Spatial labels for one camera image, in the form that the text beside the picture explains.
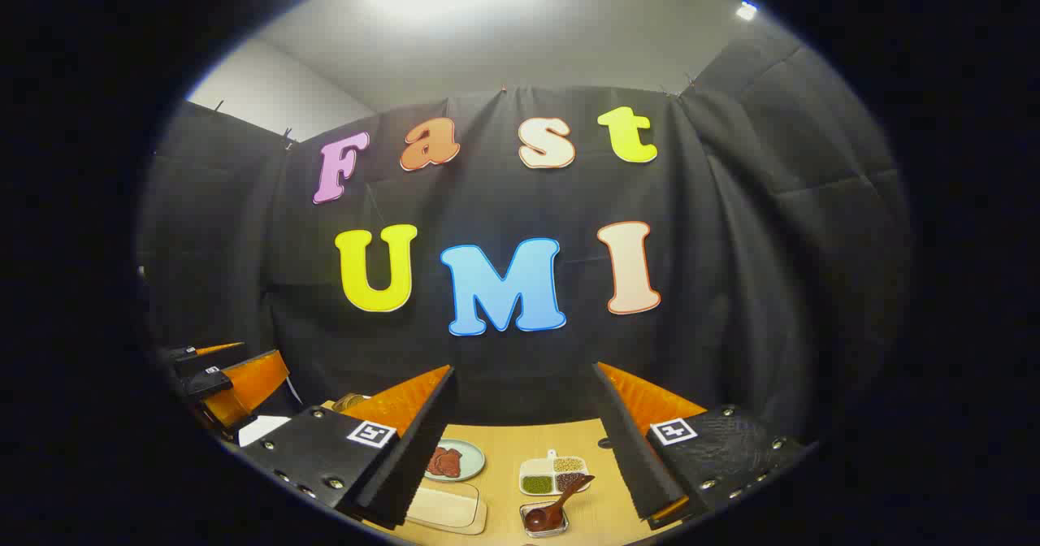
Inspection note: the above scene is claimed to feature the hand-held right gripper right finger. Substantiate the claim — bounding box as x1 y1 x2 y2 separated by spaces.
591 361 814 531

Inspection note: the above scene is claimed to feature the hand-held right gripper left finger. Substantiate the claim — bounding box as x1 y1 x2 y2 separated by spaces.
242 365 457 531

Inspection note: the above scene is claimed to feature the brown wooden spoon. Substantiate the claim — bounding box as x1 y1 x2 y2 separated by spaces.
523 474 596 532

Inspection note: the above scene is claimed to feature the metal chopstick holder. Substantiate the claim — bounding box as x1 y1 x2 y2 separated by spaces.
519 501 570 540

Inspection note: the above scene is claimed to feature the red meat piece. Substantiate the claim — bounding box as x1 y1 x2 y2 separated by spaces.
427 446 463 479

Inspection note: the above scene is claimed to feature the pale green plate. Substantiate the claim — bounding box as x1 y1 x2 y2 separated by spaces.
424 439 487 483

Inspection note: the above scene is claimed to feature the white divided tray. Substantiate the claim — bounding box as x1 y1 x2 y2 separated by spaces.
519 448 591 497

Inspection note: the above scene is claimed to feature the clear plastic box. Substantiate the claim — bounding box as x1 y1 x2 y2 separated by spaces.
405 480 488 536

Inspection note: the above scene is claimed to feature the black backdrop cloth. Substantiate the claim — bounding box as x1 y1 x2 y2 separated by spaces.
138 22 916 443

